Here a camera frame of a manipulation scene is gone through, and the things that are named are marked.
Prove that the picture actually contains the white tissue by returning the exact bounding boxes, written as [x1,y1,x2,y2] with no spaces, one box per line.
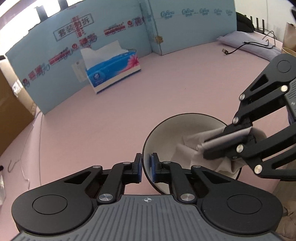
[171,127,266,177]

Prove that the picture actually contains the white ceramic bowl black rim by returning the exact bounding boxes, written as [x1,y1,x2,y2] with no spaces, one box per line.
[142,113,245,194]

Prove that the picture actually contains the brown handbag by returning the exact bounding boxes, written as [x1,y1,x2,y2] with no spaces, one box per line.
[282,23,296,56]

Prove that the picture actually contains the folded lavender cloth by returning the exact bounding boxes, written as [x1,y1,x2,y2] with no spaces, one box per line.
[217,31,281,61]

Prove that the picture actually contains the black router with antennas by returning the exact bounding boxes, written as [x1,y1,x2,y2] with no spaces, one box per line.
[250,16,265,34]

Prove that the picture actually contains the blue tissue box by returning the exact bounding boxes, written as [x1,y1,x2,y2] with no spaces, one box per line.
[81,41,141,94]

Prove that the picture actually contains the clear plastic bag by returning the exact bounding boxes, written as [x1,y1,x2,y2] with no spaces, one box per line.
[0,175,6,206]

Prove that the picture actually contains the brown cardboard box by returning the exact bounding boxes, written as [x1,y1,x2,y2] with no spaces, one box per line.
[1,59,36,154]

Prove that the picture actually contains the light blue foam board partition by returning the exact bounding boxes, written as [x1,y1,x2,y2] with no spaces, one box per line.
[6,1,237,113]

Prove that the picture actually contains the black usb cable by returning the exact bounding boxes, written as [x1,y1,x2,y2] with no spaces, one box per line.
[222,29,282,56]

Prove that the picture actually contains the white wire clothes hanger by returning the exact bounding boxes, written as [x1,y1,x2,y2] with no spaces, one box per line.
[7,109,44,190]

